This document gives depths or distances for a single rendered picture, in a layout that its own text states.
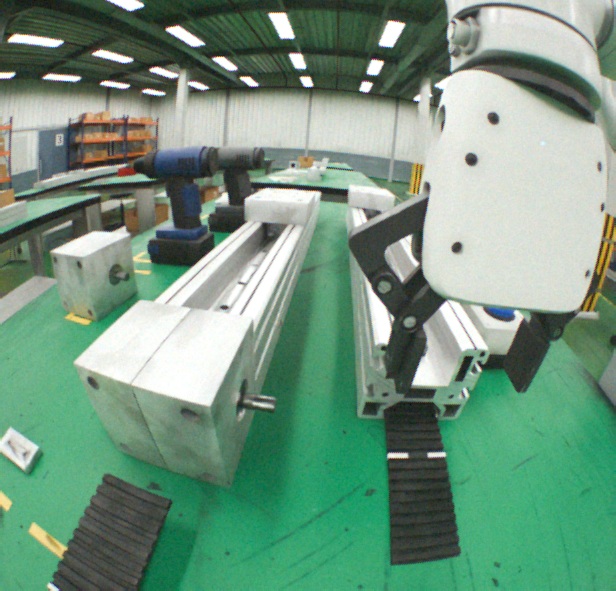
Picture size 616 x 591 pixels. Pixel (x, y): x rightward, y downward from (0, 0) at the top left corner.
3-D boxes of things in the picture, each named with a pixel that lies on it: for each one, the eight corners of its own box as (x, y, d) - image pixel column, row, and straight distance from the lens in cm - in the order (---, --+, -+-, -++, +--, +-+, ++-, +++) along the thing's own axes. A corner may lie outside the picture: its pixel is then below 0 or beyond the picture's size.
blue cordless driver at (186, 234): (207, 269, 56) (206, 145, 52) (122, 261, 66) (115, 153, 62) (221, 255, 63) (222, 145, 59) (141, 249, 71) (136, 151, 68)
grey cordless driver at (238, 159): (256, 235, 76) (259, 146, 73) (184, 231, 83) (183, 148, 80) (262, 227, 83) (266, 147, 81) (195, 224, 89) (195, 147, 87)
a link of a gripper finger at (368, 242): (345, 174, 13) (349, 296, 14) (509, 182, 15) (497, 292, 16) (345, 172, 14) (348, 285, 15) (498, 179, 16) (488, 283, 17)
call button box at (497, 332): (517, 369, 43) (536, 328, 40) (456, 369, 37) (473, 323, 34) (495, 336, 48) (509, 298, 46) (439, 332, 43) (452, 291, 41)
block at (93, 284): (109, 326, 43) (94, 258, 39) (63, 310, 51) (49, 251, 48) (149, 294, 49) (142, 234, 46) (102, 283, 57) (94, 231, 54)
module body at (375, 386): (456, 419, 31) (491, 349, 26) (356, 417, 28) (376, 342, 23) (376, 223, 102) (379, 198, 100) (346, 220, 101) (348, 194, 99)
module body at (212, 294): (257, 405, 28) (254, 328, 23) (160, 383, 32) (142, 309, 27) (318, 217, 101) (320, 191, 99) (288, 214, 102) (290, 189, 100)
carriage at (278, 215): (305, 241, 53) (308, 202, 51) (243, 236, 55) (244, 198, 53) (313, 221, 68) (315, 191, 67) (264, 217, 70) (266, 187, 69)
